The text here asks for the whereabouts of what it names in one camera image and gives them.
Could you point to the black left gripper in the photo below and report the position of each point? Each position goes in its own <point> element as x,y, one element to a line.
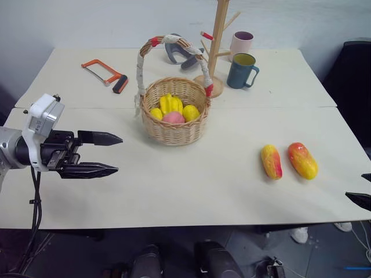
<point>58,147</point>

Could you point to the blue mug with yellow inside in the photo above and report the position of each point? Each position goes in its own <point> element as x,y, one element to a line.
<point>239,73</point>

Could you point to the yellow lemon left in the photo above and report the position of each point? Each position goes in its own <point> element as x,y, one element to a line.
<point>156,113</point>

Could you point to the yellow banana bunch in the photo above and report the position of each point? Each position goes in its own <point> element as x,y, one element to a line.
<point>170,103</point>

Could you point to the pink peach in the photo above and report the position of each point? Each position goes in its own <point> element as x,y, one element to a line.
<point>173,118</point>

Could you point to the plump red yellow mango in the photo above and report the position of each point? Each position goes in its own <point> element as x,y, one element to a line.
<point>303,160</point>

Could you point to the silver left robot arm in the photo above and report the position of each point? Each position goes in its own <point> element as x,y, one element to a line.
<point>8,144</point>

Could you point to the yellow lemon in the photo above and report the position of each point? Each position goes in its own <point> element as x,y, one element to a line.
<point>156,113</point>
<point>191,113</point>

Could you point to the slim yellow red mango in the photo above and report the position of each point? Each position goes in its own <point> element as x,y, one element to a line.
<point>272,162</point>

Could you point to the black metal device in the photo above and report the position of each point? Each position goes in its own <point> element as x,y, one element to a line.
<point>276,267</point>

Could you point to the white shoe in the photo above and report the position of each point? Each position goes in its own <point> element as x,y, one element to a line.
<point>343,226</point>
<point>300,234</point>

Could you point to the wooden mug tree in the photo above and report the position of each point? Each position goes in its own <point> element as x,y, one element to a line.
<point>218,43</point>

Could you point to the dark rounded shape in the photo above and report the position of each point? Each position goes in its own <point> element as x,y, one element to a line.
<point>216,260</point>
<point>147,262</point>

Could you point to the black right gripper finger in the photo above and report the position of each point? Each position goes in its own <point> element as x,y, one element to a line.
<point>368,177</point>
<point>362,199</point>

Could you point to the grey curved plastic object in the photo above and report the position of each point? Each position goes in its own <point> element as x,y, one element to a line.
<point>171,53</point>

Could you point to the black chair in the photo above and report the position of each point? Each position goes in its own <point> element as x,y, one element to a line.
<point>350,87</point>

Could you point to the pink mug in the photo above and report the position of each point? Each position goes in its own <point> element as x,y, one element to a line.
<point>242,46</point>

